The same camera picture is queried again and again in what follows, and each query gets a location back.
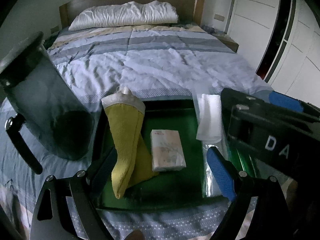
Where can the clear plastic bag roll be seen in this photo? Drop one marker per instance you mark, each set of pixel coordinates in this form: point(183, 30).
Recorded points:
point(210, 164)

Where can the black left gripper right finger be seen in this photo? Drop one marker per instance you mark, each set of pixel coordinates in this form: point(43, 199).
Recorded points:
point(269, 220)

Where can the white tissue pack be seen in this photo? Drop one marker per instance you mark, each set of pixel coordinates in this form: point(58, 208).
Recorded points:
point(166, 150)

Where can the black box lid handle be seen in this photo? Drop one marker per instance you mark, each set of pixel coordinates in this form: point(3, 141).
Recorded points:
point(12, 127)

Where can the white wardrobe doors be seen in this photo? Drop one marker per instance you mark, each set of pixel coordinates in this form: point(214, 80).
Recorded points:
point(280, 41)

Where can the yellow towel with white trim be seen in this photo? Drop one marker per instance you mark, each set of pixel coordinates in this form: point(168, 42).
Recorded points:
point(125, 114)

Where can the wooden nightstand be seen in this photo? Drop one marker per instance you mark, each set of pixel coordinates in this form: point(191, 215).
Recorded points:
point(224, 38)

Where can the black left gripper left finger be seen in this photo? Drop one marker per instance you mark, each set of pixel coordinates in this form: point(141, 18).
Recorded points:
point(66, 206)

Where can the white pillow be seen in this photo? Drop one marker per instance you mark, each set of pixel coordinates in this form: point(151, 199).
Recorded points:
point(130, 13)

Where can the white cloth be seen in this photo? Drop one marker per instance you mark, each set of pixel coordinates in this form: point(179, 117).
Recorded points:
point(210, 124)

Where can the blue grey striped bed quilt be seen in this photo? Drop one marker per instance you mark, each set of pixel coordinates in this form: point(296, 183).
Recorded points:
point(156, 63)

